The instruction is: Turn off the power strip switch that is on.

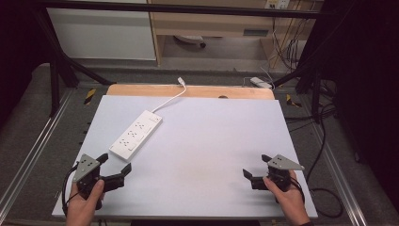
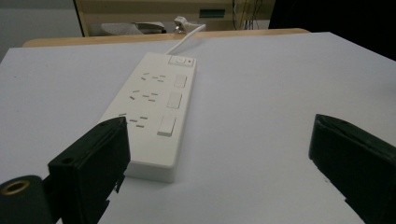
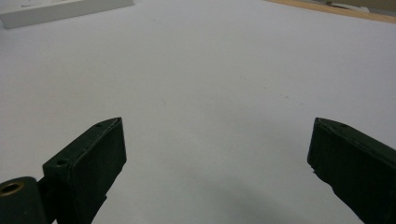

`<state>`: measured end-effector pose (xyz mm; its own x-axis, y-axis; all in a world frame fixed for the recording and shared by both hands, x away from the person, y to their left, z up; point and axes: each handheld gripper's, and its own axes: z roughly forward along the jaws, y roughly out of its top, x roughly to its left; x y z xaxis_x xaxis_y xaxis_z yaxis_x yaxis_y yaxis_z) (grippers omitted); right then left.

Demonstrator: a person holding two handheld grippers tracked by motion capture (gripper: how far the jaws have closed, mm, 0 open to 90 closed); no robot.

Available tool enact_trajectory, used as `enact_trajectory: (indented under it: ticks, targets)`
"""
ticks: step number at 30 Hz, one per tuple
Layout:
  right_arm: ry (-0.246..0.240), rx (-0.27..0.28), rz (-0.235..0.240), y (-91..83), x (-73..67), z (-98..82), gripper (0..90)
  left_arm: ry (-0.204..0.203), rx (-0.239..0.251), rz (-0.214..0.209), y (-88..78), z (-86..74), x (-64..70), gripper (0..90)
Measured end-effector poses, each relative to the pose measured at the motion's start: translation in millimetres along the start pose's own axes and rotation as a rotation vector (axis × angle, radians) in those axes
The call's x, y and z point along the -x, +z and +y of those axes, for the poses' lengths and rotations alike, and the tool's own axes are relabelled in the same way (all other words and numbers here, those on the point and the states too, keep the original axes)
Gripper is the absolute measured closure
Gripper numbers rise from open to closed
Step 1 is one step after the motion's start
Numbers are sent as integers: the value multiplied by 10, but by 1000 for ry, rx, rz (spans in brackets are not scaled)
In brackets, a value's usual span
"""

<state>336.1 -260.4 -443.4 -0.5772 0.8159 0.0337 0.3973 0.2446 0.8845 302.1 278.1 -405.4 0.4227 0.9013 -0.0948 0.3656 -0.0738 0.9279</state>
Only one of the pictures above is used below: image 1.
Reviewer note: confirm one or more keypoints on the person's left hand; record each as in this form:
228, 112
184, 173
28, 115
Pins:
82, 208

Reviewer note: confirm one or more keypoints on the white wall socket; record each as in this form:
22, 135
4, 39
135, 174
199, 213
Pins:
277, 3

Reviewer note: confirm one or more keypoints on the white power strip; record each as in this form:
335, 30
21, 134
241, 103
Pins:
135, 135

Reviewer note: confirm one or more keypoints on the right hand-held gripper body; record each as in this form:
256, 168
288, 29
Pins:
280, 164

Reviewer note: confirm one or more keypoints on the office chair base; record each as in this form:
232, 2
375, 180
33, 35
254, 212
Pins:
189, 40

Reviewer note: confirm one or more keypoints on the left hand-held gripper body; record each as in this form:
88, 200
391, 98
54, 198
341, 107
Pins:
86, 168

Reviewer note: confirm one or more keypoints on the person's right hand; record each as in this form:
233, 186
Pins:
291, 204

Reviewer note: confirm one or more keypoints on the wooden board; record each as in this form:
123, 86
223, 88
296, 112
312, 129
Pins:
194, 91

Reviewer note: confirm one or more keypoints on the aluminium floor rail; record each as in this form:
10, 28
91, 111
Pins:
340, 175
34, 147

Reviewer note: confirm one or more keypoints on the white cabinet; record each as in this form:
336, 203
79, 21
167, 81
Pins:
100, 33

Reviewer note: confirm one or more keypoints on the white power adapter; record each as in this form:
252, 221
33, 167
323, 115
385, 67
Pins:
260, 82

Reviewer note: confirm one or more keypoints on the black metal frame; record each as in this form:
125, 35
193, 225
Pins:
56, 78

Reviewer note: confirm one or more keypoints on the wooden desk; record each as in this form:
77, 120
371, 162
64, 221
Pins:
213, 23

